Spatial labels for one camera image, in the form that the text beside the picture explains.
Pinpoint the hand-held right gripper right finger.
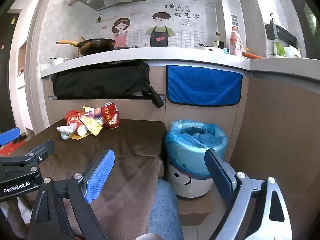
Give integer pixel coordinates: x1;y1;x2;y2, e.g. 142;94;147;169
204;148;293;240

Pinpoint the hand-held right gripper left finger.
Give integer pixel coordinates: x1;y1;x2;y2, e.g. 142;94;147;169
27;149;115;240

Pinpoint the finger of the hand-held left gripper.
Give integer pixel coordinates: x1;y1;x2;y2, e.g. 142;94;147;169
0;140;55;172
0;127;27;146

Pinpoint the white tissue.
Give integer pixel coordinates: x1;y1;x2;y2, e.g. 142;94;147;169
56;124;77;140

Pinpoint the white bin with face print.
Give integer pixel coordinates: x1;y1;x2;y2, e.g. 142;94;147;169
167;161;213;198

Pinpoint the blue plastic bin liner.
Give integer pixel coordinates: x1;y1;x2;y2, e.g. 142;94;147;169
164;120;228;180

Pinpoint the red snack wrapper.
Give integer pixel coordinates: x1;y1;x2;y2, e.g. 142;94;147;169
65;109;85;124

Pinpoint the long yellow packet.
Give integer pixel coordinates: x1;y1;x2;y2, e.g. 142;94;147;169
69;116;103;140

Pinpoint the red drink can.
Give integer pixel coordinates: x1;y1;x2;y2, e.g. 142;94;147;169
101;102;120;129

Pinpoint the red floor mat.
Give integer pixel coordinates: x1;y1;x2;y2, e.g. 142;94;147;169
0;140;27;157

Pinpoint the dark refrigerator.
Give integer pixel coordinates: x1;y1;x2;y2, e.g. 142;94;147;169
0;9;23;133

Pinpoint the person's leg in jeans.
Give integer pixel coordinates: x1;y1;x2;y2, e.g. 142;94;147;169
149;179;185;240

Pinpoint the wooden kitchen cabinet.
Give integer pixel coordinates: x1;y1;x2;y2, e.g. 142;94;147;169
41;60;320;230

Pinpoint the black bag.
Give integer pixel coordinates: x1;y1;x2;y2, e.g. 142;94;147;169
51;62;165;108

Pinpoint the blue towel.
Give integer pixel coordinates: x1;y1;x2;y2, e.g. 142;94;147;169
166;65;243;105

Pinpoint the orange carrot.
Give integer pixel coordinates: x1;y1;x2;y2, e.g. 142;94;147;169
241;51;264;60

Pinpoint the small dark bottle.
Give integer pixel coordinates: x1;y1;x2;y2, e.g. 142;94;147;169
213;31;224;48

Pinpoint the grey kitchen countertop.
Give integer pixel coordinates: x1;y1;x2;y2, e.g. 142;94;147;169
40;47;320;78

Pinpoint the plastic bottle with red label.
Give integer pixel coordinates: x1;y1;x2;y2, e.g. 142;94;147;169
229;26;243;57

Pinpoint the white green plastic bag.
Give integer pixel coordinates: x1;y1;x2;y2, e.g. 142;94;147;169
275;41;302;58

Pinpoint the black wok with wooden handle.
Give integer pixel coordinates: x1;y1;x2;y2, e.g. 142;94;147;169
55;38;117;57

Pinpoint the black wall rack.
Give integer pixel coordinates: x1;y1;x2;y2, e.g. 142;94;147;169
265;12;298;47

